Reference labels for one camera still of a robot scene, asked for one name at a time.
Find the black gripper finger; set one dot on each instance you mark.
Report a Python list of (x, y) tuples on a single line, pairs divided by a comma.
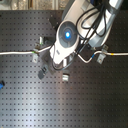
[(42, 72)]

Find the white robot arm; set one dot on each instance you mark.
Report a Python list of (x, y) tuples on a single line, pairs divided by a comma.
[(82, 24)]

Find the metal cable clip lower left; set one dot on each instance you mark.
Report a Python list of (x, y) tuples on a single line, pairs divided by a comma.
[(34, 58)]

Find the metal cable clip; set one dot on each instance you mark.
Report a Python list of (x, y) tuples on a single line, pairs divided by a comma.
[(34, 58), (41, 40), (99, 60), (65, 77), (105, 48)]

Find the metal cable clip centre bottom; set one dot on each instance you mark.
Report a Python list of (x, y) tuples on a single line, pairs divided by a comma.
[(65, 77)]

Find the metal cable clip upper left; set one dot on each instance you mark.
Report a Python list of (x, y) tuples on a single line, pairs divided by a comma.
[(41, 40)]

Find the metal cable clip right lower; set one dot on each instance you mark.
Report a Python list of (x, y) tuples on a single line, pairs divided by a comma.
[(99, 60)]

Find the metal cable clip right upper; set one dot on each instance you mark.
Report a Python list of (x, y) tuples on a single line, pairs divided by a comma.
[(105, 48)]

